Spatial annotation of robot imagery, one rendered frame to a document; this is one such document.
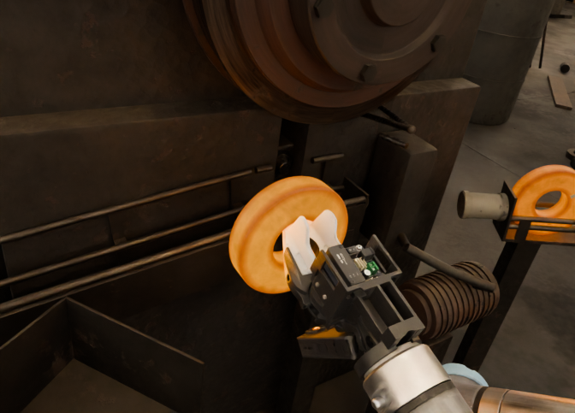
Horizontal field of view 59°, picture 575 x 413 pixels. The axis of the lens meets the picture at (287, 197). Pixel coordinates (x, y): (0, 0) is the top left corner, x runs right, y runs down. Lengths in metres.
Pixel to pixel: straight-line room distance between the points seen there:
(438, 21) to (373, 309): 0.42
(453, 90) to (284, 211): 0.65
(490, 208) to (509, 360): 0.81
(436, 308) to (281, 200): 0.58
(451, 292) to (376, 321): 0.63
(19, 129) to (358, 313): 0.50
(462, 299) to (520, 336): 0.84
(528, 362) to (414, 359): 1.39
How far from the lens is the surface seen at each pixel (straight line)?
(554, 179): 1.15
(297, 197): 0.58
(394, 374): 0.50
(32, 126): 0.77
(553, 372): 1.89
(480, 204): 1.13
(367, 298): 0.53
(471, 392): 0.64
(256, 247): 0.59
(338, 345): 0.56
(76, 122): 0.78
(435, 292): 1.10
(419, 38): 0.76
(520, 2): 3.45
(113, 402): 0.73
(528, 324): 2.02
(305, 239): 0.56
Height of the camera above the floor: 1.20
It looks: 32 degrees down
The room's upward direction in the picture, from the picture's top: 9 degrees clockwise
